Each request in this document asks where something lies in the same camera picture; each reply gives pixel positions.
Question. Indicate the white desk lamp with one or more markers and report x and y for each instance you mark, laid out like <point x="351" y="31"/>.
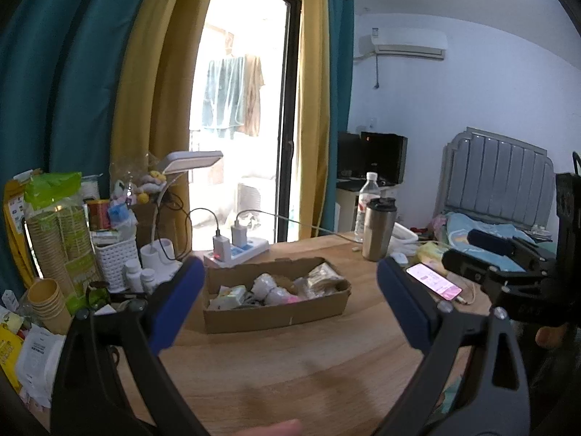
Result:
<point x="193" y="161"/>

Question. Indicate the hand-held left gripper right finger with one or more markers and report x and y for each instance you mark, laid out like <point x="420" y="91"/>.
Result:
<point x="404" y="304"/>

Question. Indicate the white packets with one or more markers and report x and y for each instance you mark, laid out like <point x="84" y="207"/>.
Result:
<point x="36" y="359"/>

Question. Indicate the grey padded headboard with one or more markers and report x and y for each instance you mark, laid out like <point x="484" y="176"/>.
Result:
<point x="494" y="172"/>

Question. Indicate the blue blanket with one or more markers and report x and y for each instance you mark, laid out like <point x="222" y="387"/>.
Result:
<point x="458" y="231"/>

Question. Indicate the white air conditioner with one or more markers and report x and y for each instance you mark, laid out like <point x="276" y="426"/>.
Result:
<point x="401" y="38"/>

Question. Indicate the cartoon print tissue pack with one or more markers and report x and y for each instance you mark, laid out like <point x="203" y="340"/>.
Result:
<point x="227" y="300"/>

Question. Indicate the white plastic basket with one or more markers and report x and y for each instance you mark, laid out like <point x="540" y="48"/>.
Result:
<point x="115" y="259"/>

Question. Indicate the brown paper cup stack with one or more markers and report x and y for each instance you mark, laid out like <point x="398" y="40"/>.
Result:
<point x="45" y="302"/>

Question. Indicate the orange yellow bag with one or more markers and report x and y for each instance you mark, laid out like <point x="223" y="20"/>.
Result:
<point x="13" y="209"/>

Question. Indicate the yellow packet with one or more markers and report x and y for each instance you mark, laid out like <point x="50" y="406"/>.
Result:
<point x="429" y="252"/>

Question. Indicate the cardboard box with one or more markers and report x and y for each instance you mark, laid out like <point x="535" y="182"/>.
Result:
<point x="272" y="317"/>

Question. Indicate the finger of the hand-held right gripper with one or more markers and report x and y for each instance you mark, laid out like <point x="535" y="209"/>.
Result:
<point x="470" y="270"/>
<point x="492" y="241"/>

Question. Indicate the bag of cotton swabs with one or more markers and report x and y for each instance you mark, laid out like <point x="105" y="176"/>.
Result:
<point x="322" y="279"/>

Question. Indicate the red can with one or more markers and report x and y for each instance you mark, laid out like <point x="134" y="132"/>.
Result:
<point x="99" y="214"/>

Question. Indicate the teal hanging towel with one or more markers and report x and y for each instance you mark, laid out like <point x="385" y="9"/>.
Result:
<point x="222" y="95"/>

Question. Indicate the steel tumbler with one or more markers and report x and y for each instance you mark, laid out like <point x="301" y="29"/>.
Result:
<point x="379" y="231"/>

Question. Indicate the white pill bottle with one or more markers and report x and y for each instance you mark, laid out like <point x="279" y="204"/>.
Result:
<point x="149" y="281"/>
<point x="134" y="275"/>

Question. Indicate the black appliance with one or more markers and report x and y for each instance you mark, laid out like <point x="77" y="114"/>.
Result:
<point x="372" y="156"/>

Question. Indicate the bubble wrap bag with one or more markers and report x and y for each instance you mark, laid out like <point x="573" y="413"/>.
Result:
<point x="268" y="288"/>

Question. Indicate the green bag of paper cups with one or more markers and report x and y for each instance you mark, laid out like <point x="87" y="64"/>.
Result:
<point x="59" y="227"/>

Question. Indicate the teal curtain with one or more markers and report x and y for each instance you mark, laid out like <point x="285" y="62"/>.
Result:
<point x="340" y="77"/>
<point x="59" y="77"/>

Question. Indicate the yellow curtain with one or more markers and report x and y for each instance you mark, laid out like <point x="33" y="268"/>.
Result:
<point x="150" y="100"/>
<point x="313" y="100"/>

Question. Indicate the person's right hand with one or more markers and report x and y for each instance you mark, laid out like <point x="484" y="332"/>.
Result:
<point x="549" y="338"/>

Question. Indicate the white power strip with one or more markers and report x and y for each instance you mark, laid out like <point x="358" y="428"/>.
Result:
<point x="236" y="253"/>

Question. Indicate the black door frame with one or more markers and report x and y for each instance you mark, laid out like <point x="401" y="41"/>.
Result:
<point x="293" y="122"/>

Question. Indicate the smartphone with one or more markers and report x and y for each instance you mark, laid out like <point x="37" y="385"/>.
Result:
<point x="433" y="281"/>

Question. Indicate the brown hanging garment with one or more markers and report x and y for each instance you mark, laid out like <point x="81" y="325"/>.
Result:
<point x="254" y="95"/>

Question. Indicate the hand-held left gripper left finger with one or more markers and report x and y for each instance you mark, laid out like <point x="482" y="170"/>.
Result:
<point x="179" y="299"/>

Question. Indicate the clear water bottle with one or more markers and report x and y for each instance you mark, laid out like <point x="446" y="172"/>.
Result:
<point x="368" y="190"/>

